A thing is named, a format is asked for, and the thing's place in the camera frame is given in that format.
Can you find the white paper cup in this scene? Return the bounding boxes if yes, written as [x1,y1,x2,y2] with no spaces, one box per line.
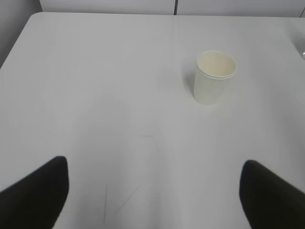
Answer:
[193,51,237,105]

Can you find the clear water bottle green label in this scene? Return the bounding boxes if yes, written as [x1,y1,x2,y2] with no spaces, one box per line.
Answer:
[291,31,305,59]

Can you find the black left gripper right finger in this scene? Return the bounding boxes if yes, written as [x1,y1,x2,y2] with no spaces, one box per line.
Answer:
[239,160,305,229]

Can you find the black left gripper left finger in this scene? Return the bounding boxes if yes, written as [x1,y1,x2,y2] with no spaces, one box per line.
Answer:
[0,156,69,229]

